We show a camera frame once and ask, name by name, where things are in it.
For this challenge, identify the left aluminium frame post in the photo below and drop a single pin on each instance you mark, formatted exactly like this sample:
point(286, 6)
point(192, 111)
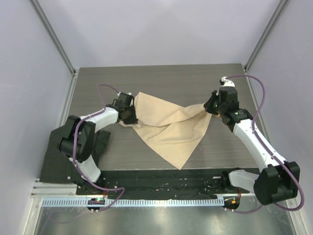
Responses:
point(50, 31)

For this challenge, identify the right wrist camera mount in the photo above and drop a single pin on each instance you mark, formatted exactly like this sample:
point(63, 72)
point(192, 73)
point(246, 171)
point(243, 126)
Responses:
point(225, 82)

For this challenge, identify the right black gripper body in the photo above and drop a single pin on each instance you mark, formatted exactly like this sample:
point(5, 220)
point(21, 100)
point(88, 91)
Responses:
point(219, 106)

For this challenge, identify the right aluminium frame post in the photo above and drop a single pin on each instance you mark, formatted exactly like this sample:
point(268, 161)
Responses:
point(282, 4)

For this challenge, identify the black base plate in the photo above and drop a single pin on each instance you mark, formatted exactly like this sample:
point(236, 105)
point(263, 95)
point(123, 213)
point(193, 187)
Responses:
point(161, 184)

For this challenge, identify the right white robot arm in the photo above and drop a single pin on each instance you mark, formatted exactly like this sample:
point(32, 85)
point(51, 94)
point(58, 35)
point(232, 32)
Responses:
point(278, 179)

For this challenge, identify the aluminium front rail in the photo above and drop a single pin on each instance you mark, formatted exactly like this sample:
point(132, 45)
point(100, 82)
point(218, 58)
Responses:
point(41, 189)

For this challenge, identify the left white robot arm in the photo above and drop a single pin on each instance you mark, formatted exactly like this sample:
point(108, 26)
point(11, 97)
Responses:
point(77, 141)

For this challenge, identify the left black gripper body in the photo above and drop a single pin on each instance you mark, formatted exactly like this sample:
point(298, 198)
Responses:
point(130, 118)

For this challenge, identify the aluminium frame post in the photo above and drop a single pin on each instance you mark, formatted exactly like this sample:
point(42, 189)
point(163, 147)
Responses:
point(50, 31)
point(282, 4)

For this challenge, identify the beige cloth napkin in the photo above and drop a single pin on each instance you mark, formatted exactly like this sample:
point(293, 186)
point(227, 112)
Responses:
point(170, 130)

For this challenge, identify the white slotted cable duct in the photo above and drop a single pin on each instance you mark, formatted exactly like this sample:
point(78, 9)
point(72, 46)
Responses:
point(90, 202)

